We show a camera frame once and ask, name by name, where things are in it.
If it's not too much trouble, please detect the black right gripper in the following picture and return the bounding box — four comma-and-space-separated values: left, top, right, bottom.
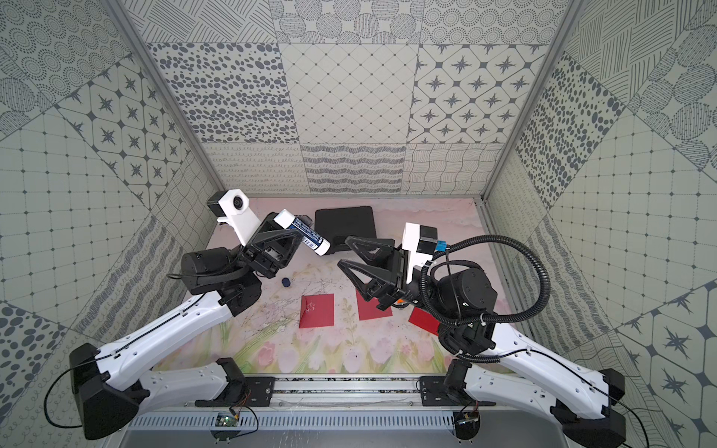
340, 234, 452, 321

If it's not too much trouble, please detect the white blue glue stick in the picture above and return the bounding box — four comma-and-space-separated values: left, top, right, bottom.
274, 209, 330, 256

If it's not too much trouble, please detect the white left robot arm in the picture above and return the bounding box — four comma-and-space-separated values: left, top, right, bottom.
68, 214, 304, 441

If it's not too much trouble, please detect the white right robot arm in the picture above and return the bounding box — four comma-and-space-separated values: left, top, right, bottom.
338, 227, 627, 447

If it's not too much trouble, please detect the red envelope middle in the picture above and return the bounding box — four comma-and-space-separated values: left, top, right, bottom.
356, 290, 392, 321

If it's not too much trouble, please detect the red envelope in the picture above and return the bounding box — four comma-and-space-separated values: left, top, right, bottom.
408, 307, 440, 336
299, 294, 334, 329
356, 290, 392, 321

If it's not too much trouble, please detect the red envelope right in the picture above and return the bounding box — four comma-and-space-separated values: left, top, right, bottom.
408, 307, 440, 336

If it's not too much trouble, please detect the red envelope left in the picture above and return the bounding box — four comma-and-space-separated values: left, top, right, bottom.
299, 294, 334, 329

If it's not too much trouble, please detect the black plastic tool case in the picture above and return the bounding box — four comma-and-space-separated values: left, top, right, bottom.
314, 205, 376, 255

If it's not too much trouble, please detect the right round circuit board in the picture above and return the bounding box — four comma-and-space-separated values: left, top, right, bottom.
453, 411, 481, 441

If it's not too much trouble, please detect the left green circuit board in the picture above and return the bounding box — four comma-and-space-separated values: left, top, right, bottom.
210, 414, 241, 442

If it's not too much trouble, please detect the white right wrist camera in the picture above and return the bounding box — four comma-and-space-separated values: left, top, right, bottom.
401, 222, 447, 271

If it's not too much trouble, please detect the black corrugated cable conduit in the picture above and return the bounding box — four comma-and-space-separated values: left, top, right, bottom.
418, 234, 552, 365

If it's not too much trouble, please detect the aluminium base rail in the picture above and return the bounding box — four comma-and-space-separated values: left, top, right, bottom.
195, 373, 494, 410

